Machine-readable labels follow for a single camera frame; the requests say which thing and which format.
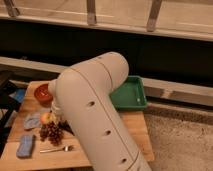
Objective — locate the bunch of dark grapes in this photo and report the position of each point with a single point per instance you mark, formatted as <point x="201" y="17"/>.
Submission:
<point x="51" y="132"/>

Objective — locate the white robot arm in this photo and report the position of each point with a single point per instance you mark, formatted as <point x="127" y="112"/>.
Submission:
<point x="81" y="95"/>

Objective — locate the green plastic tray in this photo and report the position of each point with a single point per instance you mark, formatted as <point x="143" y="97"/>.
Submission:
<point x="130" y="96"/>

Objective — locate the red bowl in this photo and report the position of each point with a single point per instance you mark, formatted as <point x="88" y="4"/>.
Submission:
<point x="42" y="94"/>

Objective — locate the grey blue cloth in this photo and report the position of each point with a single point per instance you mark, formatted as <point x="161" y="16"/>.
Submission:
<point x="32" y="121"/>

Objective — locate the red apple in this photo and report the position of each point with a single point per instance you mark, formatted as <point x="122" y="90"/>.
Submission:
<point x="47" y="118"/>

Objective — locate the black dish brush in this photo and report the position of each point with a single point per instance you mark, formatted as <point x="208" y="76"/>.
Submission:
<point x="65" y="126"/>

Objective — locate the blue sponge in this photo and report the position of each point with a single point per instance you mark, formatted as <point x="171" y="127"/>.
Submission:
<point x="26" y="146"/>

